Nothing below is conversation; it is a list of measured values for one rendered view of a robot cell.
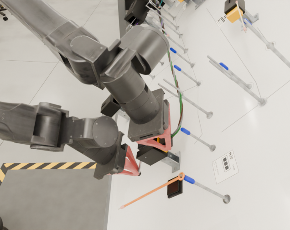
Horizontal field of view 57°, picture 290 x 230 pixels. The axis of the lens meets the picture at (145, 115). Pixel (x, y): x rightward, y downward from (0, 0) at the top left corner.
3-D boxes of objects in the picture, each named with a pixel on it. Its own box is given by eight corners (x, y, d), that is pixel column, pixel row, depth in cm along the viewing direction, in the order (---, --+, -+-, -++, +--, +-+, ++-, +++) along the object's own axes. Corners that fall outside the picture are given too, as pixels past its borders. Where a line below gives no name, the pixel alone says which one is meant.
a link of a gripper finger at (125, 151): (149, 158, 64) (121, 139, 59) (146, 185, 59) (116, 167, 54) (128, 166, 68) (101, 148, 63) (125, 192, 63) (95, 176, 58)
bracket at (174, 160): (173, 155, 61) (156, 146, 59) (180, 151, 60) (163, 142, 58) (172, 173, 58) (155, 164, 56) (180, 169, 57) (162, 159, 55)
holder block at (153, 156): (152, 149, 60) (137, 142, 58) (168, 139, 57) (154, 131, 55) (150, 166, 57) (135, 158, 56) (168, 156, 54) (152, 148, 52)
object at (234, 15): (243, 11, 58) (237, 5, 57) (243, 15, 57) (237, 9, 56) (232, 19, 60) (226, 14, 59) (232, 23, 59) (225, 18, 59)
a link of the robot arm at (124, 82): (89, 75, 42) (111, 79, 38) (115, 46, 44) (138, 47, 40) (112, 104, 46) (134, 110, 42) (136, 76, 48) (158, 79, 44)
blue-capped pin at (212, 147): (209, 146, 53) (178, 127, 49) (215, 143, 52) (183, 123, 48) (210, 153, 52) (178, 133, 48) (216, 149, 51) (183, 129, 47)
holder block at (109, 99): (115, 127, 100) (92, 114, 96) (134, 107, 94) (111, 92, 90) (114, 135, 97) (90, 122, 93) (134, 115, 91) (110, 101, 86)
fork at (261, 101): (268, 102, 46) (214, 56, 40) (260, 108, 47) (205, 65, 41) (264, 96, 48) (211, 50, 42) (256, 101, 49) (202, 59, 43)
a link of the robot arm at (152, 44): (80, 77, 49) (64, 46, 41) (117, 36, 53) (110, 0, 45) (132, 109, 46) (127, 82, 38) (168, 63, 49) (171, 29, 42)
